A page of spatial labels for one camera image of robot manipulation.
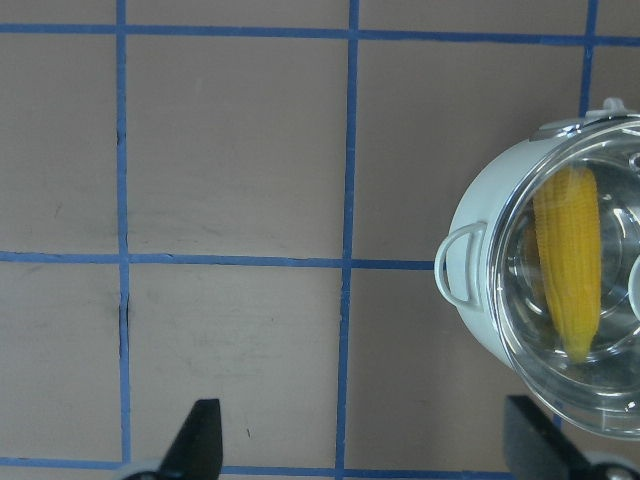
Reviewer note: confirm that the glass pot lid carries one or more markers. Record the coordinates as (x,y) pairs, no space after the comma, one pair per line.
(600,395)

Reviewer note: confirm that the grey cooking pot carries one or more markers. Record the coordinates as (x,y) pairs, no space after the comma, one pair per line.
(461,266)

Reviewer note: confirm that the yellow corn cob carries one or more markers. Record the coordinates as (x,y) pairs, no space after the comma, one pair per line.
(566,236)

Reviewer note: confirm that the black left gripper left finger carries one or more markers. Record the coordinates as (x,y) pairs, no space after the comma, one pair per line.
(195,452)

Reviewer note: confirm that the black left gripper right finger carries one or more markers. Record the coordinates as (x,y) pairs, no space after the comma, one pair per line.
(534,448)

